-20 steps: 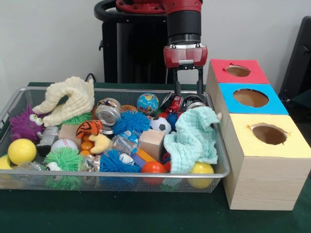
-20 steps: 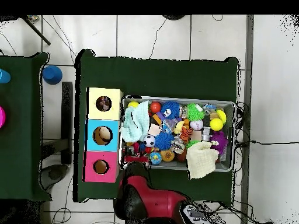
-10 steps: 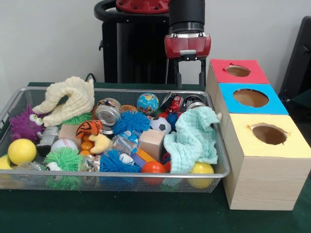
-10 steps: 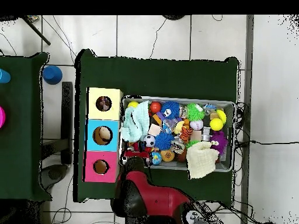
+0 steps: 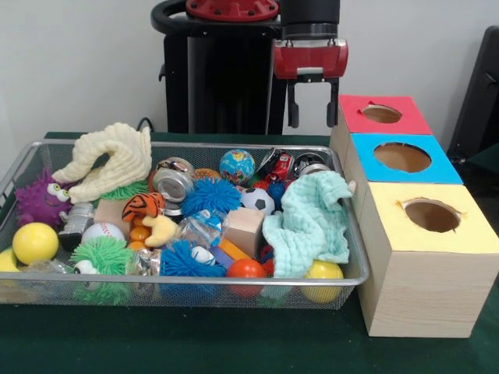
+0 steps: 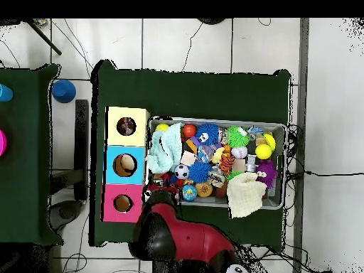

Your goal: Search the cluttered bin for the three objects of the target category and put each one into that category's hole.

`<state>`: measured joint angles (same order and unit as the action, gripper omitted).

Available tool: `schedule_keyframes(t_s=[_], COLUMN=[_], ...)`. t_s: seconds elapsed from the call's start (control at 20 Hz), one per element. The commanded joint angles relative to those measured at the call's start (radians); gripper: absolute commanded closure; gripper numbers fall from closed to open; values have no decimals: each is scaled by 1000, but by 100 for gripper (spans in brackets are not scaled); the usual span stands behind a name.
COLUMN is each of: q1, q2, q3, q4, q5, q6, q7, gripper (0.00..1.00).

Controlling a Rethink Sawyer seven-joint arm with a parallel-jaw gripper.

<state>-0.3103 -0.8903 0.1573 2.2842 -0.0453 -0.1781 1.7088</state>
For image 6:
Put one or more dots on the mint green cloth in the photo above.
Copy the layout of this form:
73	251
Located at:
165	148

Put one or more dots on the cream knitted cloth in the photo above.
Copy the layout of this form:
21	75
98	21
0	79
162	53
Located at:
245	196

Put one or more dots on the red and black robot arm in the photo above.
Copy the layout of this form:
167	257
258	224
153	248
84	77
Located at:
182	236

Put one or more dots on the wooden box with three holes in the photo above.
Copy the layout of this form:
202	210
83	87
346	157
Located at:
125	165

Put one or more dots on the shallow clear mesh bin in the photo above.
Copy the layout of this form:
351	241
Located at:
276	196

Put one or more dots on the plain wooden block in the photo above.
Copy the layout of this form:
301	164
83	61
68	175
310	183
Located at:
187	157

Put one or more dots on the small soccer ball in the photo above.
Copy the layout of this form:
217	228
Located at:
181	172

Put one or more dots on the orange ball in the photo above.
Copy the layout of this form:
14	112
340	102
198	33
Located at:
189	130

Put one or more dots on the blue spiky rubber ball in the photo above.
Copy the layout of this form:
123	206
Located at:
199	172

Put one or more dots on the yellow ball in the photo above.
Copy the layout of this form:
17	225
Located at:
263	152
162	127

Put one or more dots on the globe print ball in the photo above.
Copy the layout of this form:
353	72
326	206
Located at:
189	193

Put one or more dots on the tiger plush toy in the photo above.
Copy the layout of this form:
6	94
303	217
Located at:
226	164

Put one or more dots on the small baseball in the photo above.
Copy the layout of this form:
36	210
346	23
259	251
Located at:
239	152

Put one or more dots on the green fuzzy toy with eyes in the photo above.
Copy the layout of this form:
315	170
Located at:
238	136

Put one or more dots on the dark green table cloth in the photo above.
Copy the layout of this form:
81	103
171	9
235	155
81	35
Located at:
25	170
187	91

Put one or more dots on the purple spiky toy with eyes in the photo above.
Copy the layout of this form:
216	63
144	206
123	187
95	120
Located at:
267	170

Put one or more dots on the person's foot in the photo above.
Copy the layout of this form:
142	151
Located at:
211	20

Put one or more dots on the pink round object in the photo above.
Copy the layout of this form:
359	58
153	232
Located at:
2	142

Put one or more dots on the light blue cup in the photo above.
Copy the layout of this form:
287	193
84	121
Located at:
4	92

